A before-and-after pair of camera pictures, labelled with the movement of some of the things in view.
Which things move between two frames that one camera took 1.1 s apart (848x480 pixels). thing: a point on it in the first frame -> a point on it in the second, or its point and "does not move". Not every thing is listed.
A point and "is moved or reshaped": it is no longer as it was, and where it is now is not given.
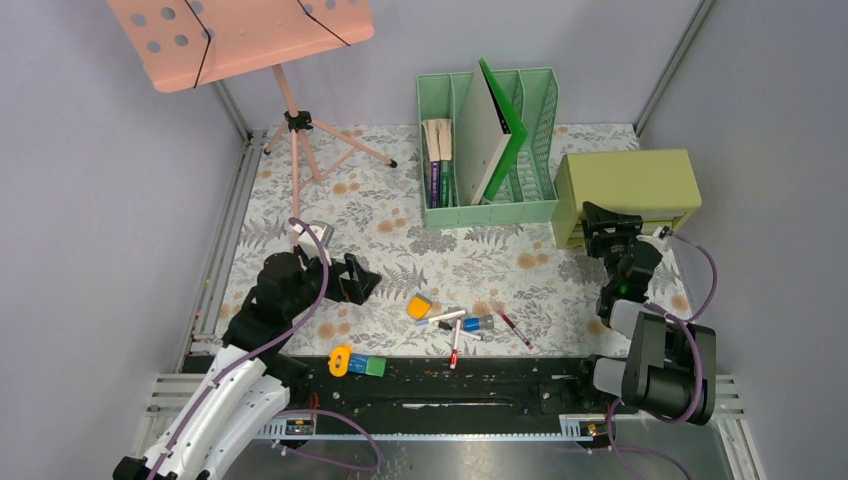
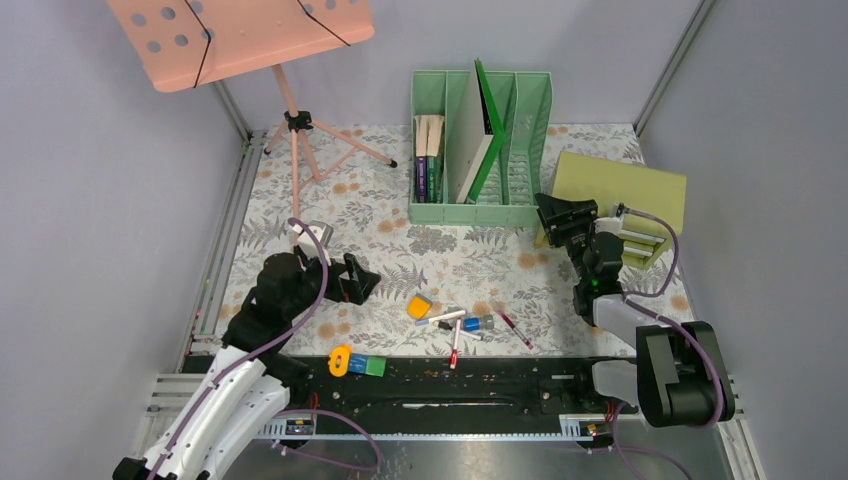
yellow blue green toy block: [342, 362] does not move
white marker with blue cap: [475, 324] does not move
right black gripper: [630, 227] -> [555, 213]
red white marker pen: [454, 353] does not move
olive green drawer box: [658, 185] is moved or reshaped
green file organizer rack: [527, 192] is moved or reshaped
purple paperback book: [431, 133] is moved or reshaped
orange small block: [418, 307] does not move
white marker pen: [438, 318] does not move
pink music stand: [188, 43] does not move
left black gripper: [358, 287] does not move
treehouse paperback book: [445, 145] is moved or reshaped
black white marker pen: [450, 328] does not move
